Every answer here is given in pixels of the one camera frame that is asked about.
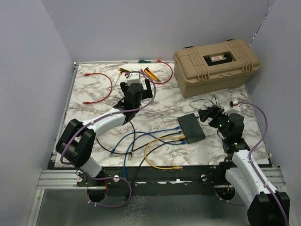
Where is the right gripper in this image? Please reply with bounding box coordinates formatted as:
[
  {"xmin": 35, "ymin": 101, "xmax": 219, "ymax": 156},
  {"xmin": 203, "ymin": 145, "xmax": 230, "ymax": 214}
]
[{"xmin": 199, "ymin": 105, "xmax": 234, "ymax": 139}]

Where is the black power adapter with cable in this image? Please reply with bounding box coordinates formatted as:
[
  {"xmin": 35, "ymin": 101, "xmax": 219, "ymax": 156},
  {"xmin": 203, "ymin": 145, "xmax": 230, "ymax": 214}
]
[{"xmin": 188, "ymin": 95, "xmax": 224, "ymax": 112}]

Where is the black network switch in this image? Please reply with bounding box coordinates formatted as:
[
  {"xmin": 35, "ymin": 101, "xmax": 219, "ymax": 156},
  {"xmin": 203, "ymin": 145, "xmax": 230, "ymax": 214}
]
[{"xmin": 177, "ymin": 113, "xmax": 206, "ymax": 144}]

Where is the yellow ethernet cable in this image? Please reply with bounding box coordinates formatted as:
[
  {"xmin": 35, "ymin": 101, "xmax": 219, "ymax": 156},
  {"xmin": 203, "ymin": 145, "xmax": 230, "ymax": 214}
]
[{"xmin": 144, "ymin": 135, "xmax": 188, "ymax": 170}]

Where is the blue ethernet cable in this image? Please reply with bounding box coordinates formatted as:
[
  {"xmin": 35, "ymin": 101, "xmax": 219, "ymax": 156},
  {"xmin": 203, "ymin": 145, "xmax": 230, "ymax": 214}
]
[{"xmin": 122, "ymin": 128, "xmax": 182, "ymax": 183}]

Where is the red ethernet cable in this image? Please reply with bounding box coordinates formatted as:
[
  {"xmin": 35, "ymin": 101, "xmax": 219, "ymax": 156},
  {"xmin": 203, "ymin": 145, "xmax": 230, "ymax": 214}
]
[
  {"xmin": 82, "ymin": 72, "xmax": 113, "ymax": 105},
  {"xmin": 140, "ymin": 58, "xmax": 174, "ymax": 84}
]

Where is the thin black cable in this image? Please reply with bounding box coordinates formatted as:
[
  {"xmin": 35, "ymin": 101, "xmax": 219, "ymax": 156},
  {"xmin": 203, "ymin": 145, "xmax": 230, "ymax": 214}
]
[{"xmin": 130, "ymin": 138, "xmax": 189, "ymax": 186}]

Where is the black braided ethernet cable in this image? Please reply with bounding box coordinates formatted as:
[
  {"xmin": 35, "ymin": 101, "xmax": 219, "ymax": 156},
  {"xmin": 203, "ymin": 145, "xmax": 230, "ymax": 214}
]
[{"xmin": 95, "ymin": 121, "xmax": 183, "ymax": 160}]

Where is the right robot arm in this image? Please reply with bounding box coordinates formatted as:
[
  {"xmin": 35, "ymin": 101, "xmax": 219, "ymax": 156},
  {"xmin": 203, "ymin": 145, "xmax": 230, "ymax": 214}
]
[{"xmin": 198, "ymin": 102, "xmax": 290, "ymax": 226}]

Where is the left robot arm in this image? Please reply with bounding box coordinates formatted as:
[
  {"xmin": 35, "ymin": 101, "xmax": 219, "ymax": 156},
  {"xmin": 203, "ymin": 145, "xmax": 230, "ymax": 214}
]
[{"xmin": 55, "ymin": 79, "xmax": 156, "ymax": 186}]

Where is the yellow black utility knife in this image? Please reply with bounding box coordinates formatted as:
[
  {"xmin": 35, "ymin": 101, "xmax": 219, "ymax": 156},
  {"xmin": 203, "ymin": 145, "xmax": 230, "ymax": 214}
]
[{"xmin": 144, "ymin": 67, "xmax": 160, "ymax": 82}]

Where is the tan plastic toolbox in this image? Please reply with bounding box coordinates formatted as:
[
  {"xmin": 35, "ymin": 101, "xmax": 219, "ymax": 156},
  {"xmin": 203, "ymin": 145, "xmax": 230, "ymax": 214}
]
[{"xmin": 173, "ymin": 39, "xmax": 261, "ymax": 98}]

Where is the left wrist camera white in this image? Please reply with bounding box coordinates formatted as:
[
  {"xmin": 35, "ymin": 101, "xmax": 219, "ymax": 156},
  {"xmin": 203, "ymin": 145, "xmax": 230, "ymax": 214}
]
[{"xmin": 126, "ymin": 71, "xmax": 142, "ymax": 86}]

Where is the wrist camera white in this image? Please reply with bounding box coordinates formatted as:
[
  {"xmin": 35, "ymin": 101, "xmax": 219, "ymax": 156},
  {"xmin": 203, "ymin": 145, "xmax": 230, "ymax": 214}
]
[
  {"xmin": 222, "ymin": 100, "xmax": 241, "ymax": 115},
  {"xmin": 126, "ymin": 71, "xmax": 142, "ymax": 86}
]

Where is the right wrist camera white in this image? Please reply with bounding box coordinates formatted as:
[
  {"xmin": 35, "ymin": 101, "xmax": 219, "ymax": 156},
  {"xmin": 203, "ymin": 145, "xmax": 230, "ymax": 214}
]
[{"xmin": 222, "ymin": 100, "xmax": 241, "ymax": 115}]

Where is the yellow black T-handle wrench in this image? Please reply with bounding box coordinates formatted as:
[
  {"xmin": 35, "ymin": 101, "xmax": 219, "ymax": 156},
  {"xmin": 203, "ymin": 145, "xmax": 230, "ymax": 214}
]
[{"xmin": 112, "ymin": 67, "xmax": 129, "ymax": 89}]

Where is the green handled screwdriver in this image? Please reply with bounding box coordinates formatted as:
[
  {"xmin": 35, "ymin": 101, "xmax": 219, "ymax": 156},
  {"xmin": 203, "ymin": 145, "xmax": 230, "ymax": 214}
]
[{"xmin": 123, "ymin": 60, "xmax": 157, "ymax": 64}]

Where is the black mounting rail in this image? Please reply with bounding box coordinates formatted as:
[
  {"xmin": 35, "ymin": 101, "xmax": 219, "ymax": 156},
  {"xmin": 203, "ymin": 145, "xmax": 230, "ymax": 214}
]
[{"xmin": 39, "ymin": 165, "xmax": 230, "ymax": 197}]

